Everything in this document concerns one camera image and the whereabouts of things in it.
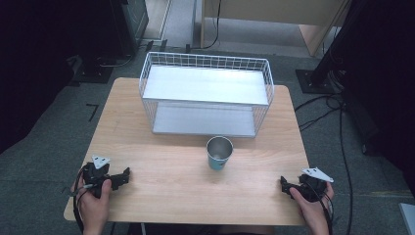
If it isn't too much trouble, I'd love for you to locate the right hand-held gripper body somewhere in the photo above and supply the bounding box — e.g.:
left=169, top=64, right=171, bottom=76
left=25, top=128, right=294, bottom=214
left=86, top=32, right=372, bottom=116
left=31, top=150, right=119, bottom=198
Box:
left=297, top=166, right=335, bottom=204

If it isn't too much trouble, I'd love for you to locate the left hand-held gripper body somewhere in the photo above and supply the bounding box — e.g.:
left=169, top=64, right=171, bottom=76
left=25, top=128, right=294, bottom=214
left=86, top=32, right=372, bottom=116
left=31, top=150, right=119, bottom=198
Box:
left=81, top=155, right=114, bottom=199

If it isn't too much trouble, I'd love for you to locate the person's right hand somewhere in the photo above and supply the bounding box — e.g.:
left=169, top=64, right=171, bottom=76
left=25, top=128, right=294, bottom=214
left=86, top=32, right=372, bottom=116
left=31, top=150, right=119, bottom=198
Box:
left=289, top=182, right=335, bottom=231

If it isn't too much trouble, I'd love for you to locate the person's left hand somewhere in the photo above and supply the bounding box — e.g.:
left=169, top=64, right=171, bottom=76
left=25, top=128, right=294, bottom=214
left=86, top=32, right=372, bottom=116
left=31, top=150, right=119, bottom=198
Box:
left=71, top=178, right=113, bottom=231

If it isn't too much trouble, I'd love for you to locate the blue cup with metal inside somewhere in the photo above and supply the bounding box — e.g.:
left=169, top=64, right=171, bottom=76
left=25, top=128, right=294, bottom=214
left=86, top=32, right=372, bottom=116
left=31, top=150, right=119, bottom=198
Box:
left=206, top=135, right=235, bottom=171

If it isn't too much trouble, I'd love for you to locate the white flat panel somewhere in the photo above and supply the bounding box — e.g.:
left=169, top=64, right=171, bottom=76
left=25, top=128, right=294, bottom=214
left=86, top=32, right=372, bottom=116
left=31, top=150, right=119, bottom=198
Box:
left=397, top=202, right=415, bottom=235

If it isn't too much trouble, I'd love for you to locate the dark equipment cabinet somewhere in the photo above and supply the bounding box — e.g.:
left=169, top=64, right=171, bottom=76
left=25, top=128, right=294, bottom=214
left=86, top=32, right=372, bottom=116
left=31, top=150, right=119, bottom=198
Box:
left=109, top=0, right=150, bottom=58

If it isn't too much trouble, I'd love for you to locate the light wooden cabinet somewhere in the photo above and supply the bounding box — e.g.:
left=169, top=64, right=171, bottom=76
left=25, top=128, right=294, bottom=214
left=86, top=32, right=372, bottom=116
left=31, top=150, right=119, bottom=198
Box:
left=200, top=0, right=353, bottom=58

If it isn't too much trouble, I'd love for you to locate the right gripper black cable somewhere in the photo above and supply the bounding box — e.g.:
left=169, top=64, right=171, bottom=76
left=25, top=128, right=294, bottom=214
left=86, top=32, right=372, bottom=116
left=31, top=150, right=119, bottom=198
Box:
left=315, top=190, right=335, bottom=235

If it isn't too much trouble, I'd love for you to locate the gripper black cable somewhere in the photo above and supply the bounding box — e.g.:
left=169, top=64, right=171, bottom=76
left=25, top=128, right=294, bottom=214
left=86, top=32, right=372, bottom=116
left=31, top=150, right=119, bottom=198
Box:
left=68, top=164, right=99, bottom=234
left=315, top=190, right=335, bottom=235

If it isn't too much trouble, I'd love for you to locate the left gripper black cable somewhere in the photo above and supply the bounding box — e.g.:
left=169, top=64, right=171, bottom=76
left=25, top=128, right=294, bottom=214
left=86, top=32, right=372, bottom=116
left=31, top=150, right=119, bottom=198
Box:
left=68, top=164, right=99, bottom=234

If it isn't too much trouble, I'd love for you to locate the black floor cable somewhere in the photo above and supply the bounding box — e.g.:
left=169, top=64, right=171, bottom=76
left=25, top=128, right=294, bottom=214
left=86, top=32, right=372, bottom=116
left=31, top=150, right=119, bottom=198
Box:
left=294, top=92, right=355, bottom=235

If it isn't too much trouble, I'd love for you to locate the black stand base plate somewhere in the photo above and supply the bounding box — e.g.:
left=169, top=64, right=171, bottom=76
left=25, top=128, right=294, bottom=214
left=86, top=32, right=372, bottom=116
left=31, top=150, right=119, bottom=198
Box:
left=67, top=54, right=115, bottom=86

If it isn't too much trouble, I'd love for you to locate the black stand with base plate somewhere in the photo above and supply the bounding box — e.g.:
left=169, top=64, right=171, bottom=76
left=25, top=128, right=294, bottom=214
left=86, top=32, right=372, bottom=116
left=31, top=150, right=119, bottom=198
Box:
left=295, top=0, right=363, bottom=96

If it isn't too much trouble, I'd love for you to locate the white wire shelf rack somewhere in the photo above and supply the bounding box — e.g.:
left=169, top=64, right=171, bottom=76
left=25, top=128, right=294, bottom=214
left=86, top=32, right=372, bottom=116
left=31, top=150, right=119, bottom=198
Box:
left=138, top=51, right=276, bottom=139

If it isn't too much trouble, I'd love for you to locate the black hanging cable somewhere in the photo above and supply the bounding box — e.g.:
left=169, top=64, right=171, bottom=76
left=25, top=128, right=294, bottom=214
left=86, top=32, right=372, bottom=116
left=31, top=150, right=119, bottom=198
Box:
left=185, top=0, right=223, bottom=54

